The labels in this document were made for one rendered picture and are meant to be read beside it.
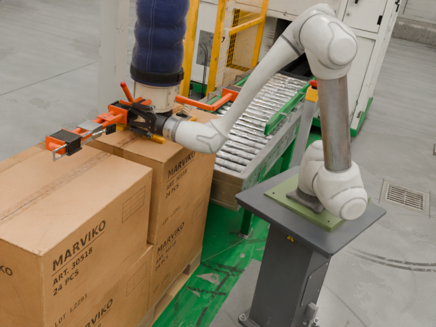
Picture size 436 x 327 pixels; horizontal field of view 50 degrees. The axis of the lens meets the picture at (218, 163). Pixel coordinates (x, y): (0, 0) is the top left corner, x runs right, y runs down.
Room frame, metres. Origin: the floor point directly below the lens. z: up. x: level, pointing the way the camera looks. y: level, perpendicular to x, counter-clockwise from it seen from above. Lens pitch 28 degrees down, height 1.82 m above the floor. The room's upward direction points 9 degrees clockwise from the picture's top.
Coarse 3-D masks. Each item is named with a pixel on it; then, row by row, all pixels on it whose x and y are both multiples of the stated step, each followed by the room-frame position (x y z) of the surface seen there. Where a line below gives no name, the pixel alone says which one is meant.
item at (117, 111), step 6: (114, 102) 1.73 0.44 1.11; (120, 102) 1.75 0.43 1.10; (126, 102) 1.74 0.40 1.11; (108, 108) 1.68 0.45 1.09; (114, 108) 1.67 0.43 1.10; (120, 108) 1.67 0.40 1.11; (126, 114) 1.66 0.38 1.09; (132, 114) 1.70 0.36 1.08; (120, 120) 1.66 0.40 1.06; (126, 120) 1.66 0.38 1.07; (132, 120) 1.69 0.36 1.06
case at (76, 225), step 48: (0, 192) 1.23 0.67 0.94; (48, 192) 1.28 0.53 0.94; (96, 192) 1.32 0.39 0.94; (144, 192) 1.49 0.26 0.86; (0, 240) 1.02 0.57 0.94; (48, 240) 1.04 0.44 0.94; (96, 240) 1.21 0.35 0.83; (144, 240) 1.52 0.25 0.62; (0, 288) 1.03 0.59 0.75; (48, 288) 1.00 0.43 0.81; (96, 288) 1.22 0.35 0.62
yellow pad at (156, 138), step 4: (176, 112) 2.06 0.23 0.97; (180, 116) 1.97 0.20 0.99; (184, 116) 2.02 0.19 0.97; (188, 116) 2.02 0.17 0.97; (192, 116) 2.04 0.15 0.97; (196, 116) 2.05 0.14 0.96; (184, 120) 1.97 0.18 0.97; (188, 120) 1.99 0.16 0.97; (192, 120) 2.01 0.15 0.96; (144, 136) 1.77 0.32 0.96; (152, 136) 1.76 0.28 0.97; (156, 136) 1.77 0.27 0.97; (160, 136) 1.77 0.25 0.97; (152, 140) 1.75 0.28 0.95; (156, 140) 1.75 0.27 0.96; (160, 140) 1.74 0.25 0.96; (164, 140) 1.75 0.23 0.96
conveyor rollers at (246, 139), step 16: (272, 80) 4.15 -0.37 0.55; (288, 80) 4.26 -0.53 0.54; (304, 80) 4.31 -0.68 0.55; (256, 96) 3.70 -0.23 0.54; (272, 96) 3.75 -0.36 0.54; (288, 96) 3.80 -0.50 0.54; (304, 96) 3.86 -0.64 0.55; (224, 112) 3.22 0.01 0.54; (256, 112) 3.32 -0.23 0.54; (272, 112) 3.37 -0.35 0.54; (240, 128) 2.98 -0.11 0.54; (256, 128) 3.03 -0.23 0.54; (224, 144) 2.72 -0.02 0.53; (240, 144) 2.71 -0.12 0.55; (256, 144) 2.75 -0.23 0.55; (224, 160) 2.45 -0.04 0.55; (240, 160) 2.50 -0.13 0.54
